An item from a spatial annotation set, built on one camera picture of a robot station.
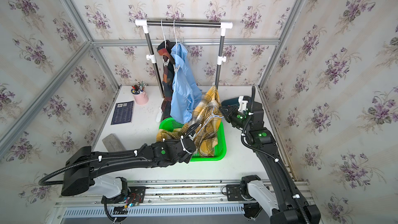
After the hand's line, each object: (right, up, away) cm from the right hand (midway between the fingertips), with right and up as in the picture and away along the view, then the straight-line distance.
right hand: (222, 108), depth 71 cm
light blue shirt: (-17, +10, +9) cm, 22 cm away
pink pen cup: (-51, +7, +32) cm, 61 cm away
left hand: (-14, -21, +7) cm, 26 cm away
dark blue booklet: (-63, -5, +33) cm, 71 cm away
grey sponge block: (-60, -21, +15) cm, 66 cm away
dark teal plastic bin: (+12, +3, +37) cm, 38 cm away
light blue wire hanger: (-3, -4, +9) cm, 11 cm away
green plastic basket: (+1, -25, +14) cm, 29 cm away
